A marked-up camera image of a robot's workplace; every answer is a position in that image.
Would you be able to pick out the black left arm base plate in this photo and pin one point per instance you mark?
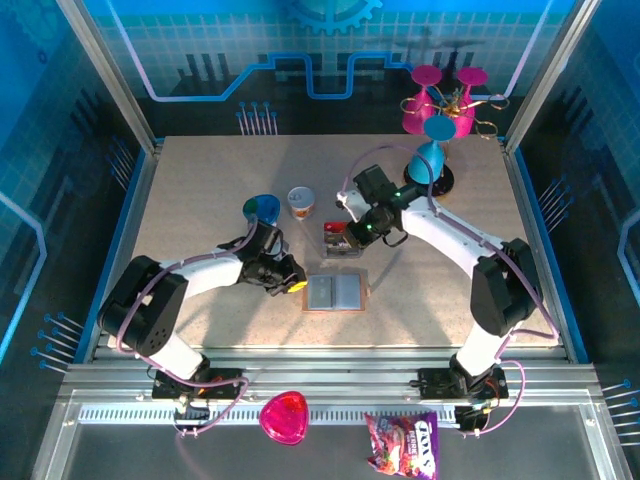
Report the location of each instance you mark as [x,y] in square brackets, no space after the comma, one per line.
[230,372]

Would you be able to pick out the blue wine glass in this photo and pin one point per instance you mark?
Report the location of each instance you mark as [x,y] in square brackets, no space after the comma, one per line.
[425,165]

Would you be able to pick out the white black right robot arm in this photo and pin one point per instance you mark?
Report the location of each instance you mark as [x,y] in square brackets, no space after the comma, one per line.
[450,235]

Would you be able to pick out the purple snack bag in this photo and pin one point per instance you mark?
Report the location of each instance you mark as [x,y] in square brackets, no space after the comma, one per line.
[400,445]

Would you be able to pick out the dark credit card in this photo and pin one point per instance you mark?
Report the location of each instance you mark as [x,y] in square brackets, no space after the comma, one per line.
[332,249]

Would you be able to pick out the red credit card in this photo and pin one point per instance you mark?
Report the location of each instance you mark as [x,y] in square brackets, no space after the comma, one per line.
[334,229]

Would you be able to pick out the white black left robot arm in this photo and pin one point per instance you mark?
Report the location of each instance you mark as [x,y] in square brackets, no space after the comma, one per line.
[210,272]

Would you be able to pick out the pink wine glass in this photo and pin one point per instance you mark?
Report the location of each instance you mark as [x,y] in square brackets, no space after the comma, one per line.
[417,117]
[472,77]

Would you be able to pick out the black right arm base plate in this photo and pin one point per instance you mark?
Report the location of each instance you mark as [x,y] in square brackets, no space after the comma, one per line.
[432,382]

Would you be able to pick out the aluminium frame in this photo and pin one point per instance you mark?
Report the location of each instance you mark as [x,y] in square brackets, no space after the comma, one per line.
[325,360]

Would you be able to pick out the small white orange can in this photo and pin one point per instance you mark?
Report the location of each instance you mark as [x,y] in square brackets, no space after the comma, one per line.
[301,200]

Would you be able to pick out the pink heart-shaped bowl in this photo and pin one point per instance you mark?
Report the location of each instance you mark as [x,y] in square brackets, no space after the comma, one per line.
[285,417]

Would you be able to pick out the grey credit card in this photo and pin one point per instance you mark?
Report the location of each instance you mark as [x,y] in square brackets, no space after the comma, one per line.
[321,292]

